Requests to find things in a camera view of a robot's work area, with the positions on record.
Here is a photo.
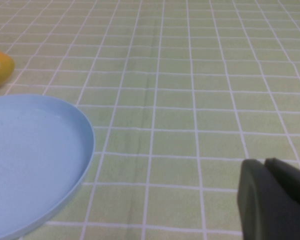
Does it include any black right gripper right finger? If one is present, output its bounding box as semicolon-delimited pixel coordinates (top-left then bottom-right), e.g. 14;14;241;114
264;157;300;213

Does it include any light blue round plate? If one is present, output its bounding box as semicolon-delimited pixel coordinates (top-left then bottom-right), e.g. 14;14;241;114
0;94;96;240

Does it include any orange mango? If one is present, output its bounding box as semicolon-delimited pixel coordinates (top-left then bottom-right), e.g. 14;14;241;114
0;48;16;90

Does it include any green checkered tablecloth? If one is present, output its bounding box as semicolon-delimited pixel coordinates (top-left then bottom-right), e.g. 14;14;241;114
0;0;300;240

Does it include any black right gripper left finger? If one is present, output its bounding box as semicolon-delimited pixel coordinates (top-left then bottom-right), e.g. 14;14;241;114
236;158;300;240

